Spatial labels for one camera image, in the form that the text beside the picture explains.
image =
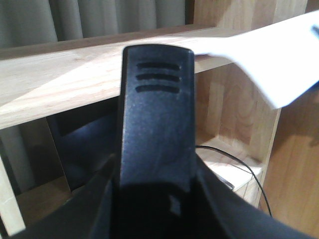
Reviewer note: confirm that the white paper sheet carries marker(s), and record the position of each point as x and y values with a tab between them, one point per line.
281	59

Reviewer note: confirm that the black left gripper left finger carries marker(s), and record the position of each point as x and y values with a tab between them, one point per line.
87	215

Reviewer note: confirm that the grey curtain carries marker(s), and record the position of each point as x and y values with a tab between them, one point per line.
30	22

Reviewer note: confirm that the black stapler with orange tab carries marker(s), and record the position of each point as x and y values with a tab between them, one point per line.
158	165

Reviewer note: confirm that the wooden shelf unit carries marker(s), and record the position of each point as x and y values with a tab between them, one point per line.
37	85

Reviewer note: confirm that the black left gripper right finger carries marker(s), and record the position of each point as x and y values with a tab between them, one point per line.
222	214

